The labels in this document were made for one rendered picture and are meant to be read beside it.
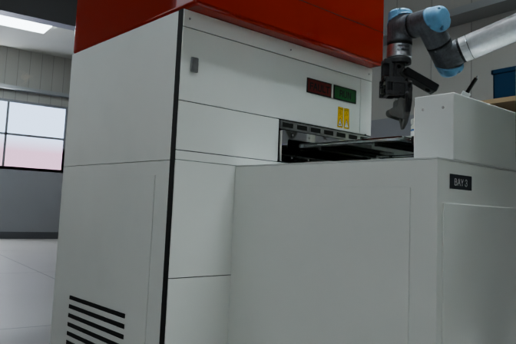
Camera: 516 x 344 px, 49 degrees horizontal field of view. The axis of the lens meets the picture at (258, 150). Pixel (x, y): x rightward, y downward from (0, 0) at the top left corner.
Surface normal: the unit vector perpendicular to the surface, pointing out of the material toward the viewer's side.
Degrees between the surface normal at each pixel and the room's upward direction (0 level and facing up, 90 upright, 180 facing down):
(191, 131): 90
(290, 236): 90
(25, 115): 90
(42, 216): 90
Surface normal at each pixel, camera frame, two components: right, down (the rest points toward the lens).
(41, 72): 0.58, -0.06
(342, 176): -0.74, -0.10
